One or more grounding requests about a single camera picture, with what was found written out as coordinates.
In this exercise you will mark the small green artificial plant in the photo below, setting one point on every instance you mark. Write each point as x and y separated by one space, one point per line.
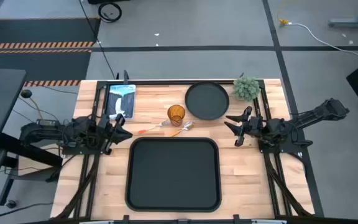
246 88

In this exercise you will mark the black round floor puck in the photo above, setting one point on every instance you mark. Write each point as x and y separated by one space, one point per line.
26 93

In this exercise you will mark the black aluminium table frame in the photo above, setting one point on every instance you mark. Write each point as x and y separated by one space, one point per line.
166 82

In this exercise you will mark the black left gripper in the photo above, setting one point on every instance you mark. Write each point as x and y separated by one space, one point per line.
112 137

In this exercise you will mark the black round plate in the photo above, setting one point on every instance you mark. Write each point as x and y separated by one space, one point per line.
207 101

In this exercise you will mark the black rectangular tray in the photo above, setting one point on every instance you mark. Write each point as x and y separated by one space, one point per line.
172 177

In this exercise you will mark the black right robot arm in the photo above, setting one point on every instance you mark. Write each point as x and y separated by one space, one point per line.
322 113

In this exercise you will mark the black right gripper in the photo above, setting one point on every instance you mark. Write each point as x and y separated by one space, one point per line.
255 126

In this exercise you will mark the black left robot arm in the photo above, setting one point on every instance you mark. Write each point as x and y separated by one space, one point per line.
42 132

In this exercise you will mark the black hazard-striped floor mat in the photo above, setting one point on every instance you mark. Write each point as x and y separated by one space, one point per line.
26 31

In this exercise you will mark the black caster wheel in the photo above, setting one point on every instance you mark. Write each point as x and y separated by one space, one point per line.
10 203

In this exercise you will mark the amber glass cup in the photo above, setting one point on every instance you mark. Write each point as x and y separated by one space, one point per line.
176 115

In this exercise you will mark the black power adapter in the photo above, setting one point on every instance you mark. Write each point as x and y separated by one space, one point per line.
47 122

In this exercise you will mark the waterfall picture card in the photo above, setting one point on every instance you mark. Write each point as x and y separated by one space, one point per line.
121 101

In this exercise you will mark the grey desk leg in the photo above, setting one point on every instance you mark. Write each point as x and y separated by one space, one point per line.
353 22

